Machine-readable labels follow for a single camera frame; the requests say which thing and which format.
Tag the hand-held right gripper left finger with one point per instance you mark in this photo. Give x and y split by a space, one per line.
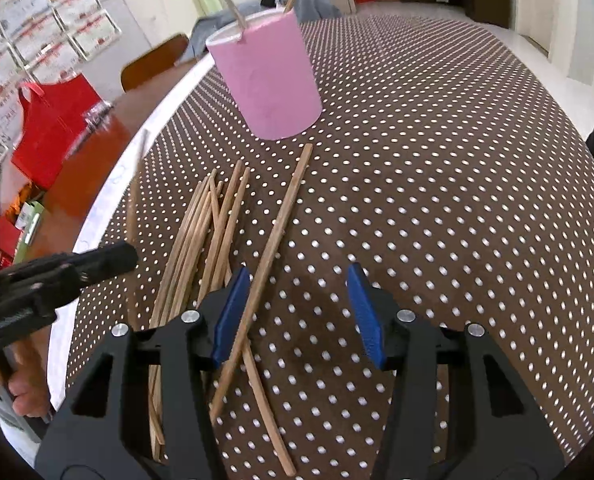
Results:
232 310

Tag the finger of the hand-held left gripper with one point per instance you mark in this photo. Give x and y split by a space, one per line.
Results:
109 262

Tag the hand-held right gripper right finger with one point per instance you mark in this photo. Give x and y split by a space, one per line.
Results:
364 310

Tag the bunch of wooden chopsticks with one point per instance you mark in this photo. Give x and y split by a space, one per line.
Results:
197 240

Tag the pink cup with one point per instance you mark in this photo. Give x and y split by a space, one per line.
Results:
272 80

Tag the person's left hand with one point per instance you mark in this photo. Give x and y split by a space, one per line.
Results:
32 375

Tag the red packet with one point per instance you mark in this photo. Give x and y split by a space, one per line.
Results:
7 240

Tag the green box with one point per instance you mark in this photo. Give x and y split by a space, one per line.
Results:
29 225

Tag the clear plastic packet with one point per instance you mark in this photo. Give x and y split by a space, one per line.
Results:
97 115

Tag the red gift bag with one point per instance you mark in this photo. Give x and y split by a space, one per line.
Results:
52 125

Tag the brown polka dot tablecloth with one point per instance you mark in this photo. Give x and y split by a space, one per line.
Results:
427 170

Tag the wooden chair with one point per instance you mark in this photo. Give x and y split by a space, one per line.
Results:
149 62

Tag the grey jacket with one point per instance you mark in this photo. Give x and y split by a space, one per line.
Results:
317 5

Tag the wall of certificates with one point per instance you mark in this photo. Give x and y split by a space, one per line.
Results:
37 15

